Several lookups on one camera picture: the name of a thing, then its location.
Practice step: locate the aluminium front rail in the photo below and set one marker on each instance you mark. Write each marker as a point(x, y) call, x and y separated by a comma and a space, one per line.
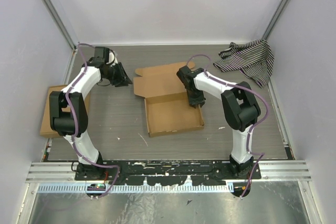
point(273, 170)

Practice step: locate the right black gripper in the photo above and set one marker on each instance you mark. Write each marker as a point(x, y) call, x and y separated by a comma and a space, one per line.
point(193, 102)

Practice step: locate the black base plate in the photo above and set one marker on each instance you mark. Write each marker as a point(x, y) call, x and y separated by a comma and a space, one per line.
point(206, 169)

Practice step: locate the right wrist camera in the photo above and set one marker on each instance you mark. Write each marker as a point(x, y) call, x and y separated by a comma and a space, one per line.
point(186, 75)

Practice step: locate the folded brown cardboard box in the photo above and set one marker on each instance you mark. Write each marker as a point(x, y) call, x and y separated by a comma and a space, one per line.
point(58, 119)

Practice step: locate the striped cloth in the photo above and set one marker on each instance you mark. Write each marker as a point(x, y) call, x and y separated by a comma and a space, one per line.
point(255, 60)

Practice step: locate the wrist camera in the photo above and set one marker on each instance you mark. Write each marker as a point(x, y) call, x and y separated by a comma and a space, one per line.
point(186, 75)
point(107, 55)

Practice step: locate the right aluminium corner post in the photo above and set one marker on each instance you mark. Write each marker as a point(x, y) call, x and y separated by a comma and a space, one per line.
point(275, 18)

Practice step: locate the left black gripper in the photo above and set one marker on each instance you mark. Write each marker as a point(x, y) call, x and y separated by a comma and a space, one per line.
point(123, 79)

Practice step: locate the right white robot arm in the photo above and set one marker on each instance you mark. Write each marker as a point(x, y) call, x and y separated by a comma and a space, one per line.
point(241, 111)

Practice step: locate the brown cardboard box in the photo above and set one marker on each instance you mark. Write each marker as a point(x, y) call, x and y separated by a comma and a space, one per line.
point(58, 119)
point(165, 99)

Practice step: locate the aluminium corner post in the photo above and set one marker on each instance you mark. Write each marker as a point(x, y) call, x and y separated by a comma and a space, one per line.
point(59, 23)
point(275, 18)

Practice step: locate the left aluminium corner post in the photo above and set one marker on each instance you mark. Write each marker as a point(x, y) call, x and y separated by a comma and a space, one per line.
point(59, 23)

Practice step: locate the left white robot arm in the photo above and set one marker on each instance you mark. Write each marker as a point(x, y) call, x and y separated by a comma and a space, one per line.
point(90, 74)

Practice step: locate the slotted cable duct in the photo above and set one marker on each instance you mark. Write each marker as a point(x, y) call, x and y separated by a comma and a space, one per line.
point(87, 188)

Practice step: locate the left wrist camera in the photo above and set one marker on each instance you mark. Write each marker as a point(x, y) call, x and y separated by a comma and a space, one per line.
point(107, 55)

